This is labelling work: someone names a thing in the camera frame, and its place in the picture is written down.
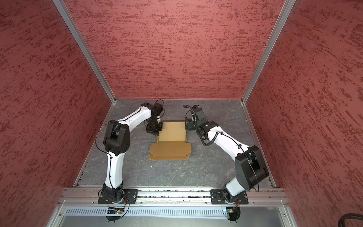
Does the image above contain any right aluminium corner post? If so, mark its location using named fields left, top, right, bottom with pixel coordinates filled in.
left=242, top=0, right=296, bottom=105

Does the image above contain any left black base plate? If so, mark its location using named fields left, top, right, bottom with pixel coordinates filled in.
left=97, top=189, right=139, bottom=205

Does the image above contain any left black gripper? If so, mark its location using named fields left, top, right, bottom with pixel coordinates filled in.
left=146, top=117, right=164, bottom=136

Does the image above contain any brown cardboard box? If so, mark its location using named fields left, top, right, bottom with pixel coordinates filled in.
left=148, top=121, right=192, bottom=161

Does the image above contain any left aluminium corner post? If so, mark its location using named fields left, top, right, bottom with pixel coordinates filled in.
left=53, top=0, right=117, bottom=104

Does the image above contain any aluminium corner post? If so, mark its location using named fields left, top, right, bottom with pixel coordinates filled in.
left=242, top=0, right=296, bottom=105
left=53, top=0, right=117, bottom=104

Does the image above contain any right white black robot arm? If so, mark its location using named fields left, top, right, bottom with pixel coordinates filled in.
left=183, top=105, right=269, bottom=204

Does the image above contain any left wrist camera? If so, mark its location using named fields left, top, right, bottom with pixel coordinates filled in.
left=153, top=102, right=164, bottom=116

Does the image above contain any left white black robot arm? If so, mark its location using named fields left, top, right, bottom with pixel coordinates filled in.
left=95, top=102, right=164, bottom=204

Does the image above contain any black cable bundle corner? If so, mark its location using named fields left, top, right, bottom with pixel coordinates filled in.
left=338, top=213, right=363, bottom=227

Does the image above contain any right controller board with wires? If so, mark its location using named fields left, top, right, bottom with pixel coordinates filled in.
left=226, top=201, right=241, bottom=222

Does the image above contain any aluminium front rail frame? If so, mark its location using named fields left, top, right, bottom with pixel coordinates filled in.
left=48, top=186, right=297, bottom=227

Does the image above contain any white slotted cable duct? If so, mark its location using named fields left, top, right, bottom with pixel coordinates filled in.
left=64, top=207, right=226, bottom=219

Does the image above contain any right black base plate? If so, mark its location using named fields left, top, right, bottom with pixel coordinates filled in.
left=210, top=189, right=249, bottom=205

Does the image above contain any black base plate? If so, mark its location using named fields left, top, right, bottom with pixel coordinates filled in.
left=97, top=189, right=139, bottom=205
left=210, top=189, right=249, bottom=205

